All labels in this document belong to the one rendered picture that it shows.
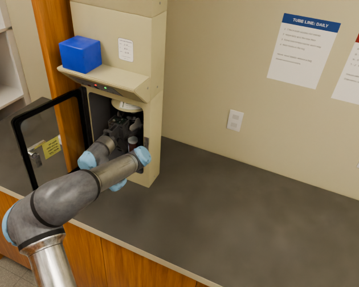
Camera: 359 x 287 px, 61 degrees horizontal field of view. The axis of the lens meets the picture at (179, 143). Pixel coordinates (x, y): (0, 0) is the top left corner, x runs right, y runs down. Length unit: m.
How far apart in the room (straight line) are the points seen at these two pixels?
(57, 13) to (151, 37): 0.37
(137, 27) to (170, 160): 0.77
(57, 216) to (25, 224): 0.09
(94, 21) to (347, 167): 1.27
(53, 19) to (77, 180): 0.64
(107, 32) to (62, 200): 0.61
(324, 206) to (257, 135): 0.46
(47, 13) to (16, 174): 0.78
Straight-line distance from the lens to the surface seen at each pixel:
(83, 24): 1.20
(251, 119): 1.55
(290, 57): 1.39
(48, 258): 0.86
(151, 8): 1.03
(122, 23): 1.10
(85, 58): 1.12
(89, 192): 0.83
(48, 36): 1.23
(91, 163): 1.15
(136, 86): 1.04
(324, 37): 1.36
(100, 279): 1.77
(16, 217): 0.88
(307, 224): 1.49
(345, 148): 1.58
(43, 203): 0.81
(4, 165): 1.71
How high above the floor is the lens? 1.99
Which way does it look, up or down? 38 degrees down
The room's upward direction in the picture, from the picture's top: 5 degrees clockwise
